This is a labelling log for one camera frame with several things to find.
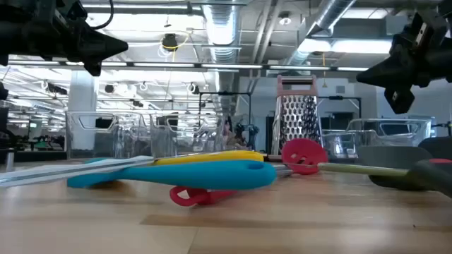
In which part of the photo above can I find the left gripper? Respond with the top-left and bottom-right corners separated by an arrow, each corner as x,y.
0,0 -> 129,77

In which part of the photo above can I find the rectangular ceiling light panel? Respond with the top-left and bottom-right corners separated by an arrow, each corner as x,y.
298,37 -> 393,54

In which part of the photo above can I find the yellow hanging cord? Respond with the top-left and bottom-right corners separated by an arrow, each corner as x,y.
320,52 -> 328,89

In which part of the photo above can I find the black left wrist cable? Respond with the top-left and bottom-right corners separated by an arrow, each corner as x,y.
88,0 -> 114,31

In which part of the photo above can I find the round silver ventilation duct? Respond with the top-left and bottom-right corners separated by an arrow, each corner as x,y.
201,0 -> 243,116

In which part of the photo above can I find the white building column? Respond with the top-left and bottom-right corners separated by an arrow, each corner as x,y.
67,70 -> 100,152

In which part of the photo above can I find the red slotted spoon steel shaft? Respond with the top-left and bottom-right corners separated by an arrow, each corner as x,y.
169,138 -> 329,207

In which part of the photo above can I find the person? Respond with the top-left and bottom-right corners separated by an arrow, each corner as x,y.
222,116 -> 248,151

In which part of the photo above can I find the black utensil with red dot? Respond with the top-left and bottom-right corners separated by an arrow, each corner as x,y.
356,145 -> 452,198

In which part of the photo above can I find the slanted silver ventilation duct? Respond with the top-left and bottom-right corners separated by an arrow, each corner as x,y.
284,0 -> 357,66

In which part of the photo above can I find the black reel with yellow cable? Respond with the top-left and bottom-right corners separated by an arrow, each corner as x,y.
157,30 -> 191,59

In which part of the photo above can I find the steel box grater pink handle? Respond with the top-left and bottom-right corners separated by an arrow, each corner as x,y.
270,74 -> 324,157

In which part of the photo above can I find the long clear plastic bin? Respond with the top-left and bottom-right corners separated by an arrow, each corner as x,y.
321,118 -> 432,164

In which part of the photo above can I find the long ceiling light bar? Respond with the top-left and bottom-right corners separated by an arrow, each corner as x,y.
0,59 -> 370,74

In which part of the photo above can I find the blue silicone spoon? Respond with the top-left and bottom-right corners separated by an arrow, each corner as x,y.
66,159 -> 278,191

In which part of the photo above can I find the yellow silicone spoon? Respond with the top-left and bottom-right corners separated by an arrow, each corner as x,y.
151,150 -> 265,167

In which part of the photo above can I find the black metal frame stand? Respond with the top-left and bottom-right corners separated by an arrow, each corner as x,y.
317,95 -> 362,119

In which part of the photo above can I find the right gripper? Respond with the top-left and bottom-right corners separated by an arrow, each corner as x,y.
356,0 -> 452,114

